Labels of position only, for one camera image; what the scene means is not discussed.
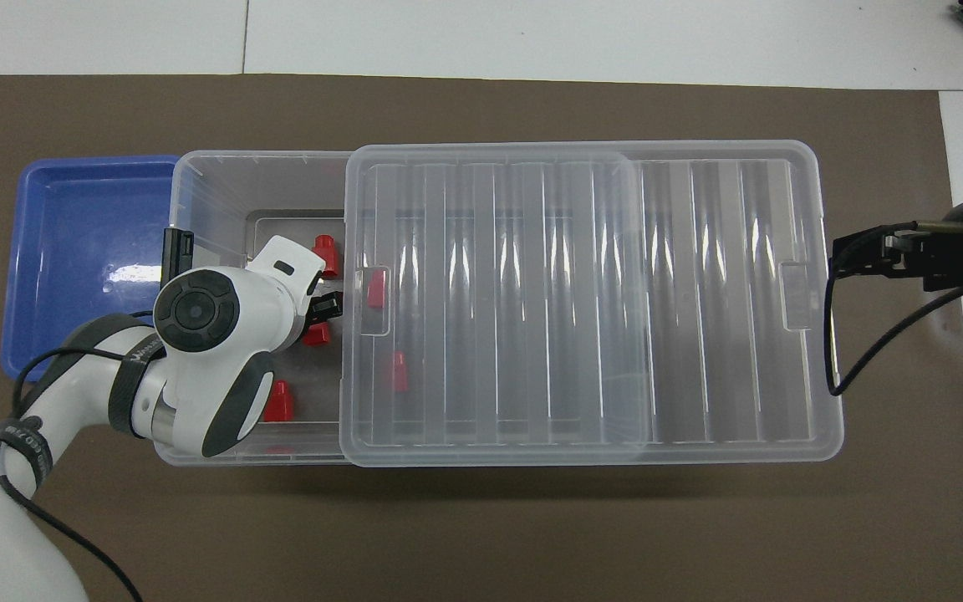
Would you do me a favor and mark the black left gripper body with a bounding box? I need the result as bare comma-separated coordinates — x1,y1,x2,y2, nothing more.
306,289,345,324

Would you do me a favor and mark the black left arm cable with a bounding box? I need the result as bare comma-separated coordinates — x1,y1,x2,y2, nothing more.
0,309,169,602

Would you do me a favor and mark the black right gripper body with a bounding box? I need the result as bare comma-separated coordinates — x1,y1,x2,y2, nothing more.
908,226,963,295

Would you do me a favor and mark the clear ribbed plastic lid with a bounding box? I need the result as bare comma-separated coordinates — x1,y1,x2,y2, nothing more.
339,140,844,467

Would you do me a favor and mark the clear plastic storage box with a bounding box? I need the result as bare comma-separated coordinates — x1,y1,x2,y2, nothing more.
153,149,676,467

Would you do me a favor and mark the blue plastic tray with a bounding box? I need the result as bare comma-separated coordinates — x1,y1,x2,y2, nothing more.
0,156,181,384

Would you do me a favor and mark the brown table mat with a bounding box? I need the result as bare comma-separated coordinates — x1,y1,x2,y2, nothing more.
0,74,963,602

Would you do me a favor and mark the black box latch handle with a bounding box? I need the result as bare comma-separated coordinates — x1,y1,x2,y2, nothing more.
162,227,196,289

